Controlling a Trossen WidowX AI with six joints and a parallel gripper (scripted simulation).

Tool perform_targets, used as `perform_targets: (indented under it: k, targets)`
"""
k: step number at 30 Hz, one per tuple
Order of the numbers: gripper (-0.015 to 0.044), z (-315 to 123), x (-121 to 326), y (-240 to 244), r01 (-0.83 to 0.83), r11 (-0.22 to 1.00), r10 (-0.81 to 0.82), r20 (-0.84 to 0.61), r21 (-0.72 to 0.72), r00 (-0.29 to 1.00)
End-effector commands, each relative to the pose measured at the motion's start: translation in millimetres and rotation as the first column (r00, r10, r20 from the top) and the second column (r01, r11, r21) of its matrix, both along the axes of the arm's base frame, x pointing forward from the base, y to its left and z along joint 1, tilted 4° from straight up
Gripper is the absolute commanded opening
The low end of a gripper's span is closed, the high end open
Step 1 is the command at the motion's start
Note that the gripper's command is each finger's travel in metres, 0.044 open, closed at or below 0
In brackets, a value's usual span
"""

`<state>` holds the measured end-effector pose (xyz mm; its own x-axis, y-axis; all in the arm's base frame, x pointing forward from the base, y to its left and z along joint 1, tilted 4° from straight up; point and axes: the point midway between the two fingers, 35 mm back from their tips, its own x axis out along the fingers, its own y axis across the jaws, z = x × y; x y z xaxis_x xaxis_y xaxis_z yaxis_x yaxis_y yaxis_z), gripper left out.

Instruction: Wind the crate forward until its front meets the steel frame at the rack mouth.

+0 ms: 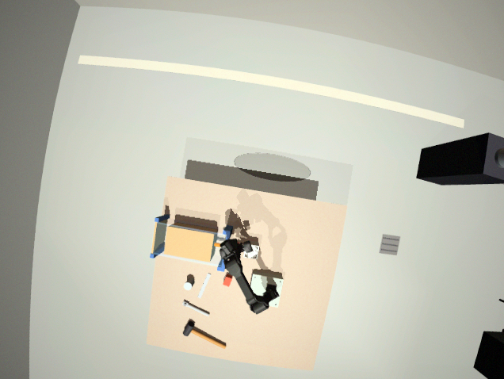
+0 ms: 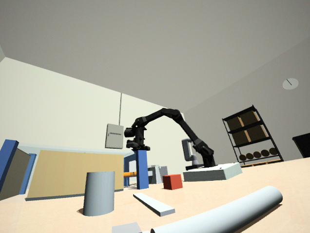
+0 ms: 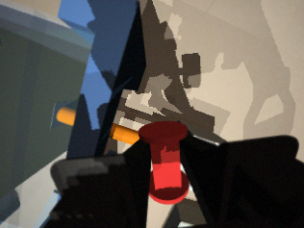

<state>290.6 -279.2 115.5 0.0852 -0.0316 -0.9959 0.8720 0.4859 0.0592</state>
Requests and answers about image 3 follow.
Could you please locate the winch handle with red knob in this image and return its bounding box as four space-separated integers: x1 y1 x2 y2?
139 121 189 205

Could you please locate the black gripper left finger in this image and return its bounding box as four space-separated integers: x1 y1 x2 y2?
50 139 152 228

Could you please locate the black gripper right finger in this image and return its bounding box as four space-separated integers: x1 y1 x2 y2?
179 134 299 224

